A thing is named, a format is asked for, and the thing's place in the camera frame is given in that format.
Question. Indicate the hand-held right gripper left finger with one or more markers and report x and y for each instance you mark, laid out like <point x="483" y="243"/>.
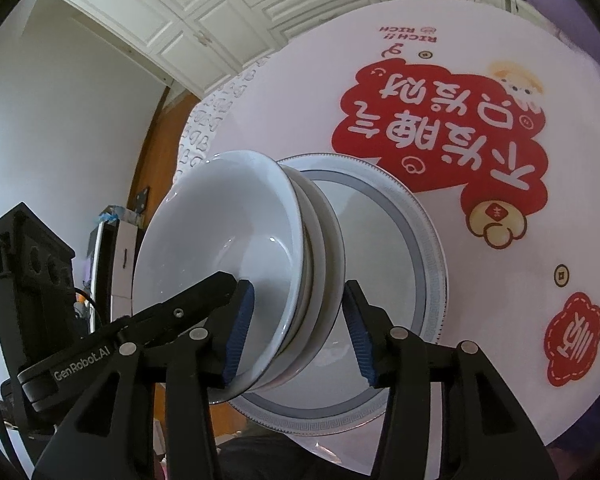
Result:
<point x="237" y="340"/>

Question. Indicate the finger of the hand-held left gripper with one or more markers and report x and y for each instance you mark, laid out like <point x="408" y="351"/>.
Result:
<point x="180" y="307"/>

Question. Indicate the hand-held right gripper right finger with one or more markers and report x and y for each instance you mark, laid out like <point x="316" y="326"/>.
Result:
<point x="362" y="340"/>

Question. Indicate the white bowl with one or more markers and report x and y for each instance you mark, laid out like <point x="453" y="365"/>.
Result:
<point x="334" y="240"/>
<point x="314" y="210"/>
<point x="220" y="230"/>

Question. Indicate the white plate grey rim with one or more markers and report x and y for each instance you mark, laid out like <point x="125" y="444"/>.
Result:
<point x="380" y="240"/>

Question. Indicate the white box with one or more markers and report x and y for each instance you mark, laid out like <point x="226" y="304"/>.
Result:
<point x="130" y="260"/>

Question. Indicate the blue plastic packet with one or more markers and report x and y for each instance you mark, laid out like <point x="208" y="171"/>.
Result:
<point x="111" y="215"/>

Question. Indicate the pink printed round table cover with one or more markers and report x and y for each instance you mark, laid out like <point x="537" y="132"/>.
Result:
<point x="480" y="310"/>

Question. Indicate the cream panelled wardrobe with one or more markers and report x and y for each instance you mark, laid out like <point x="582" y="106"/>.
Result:
<point x="230" y="10"/>

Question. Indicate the small black plug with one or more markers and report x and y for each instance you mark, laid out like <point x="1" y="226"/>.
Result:
<point x="514" y="2"/>

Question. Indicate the black metal floor bracket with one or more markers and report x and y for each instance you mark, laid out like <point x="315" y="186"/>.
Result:
<point x="142" y="201"/>

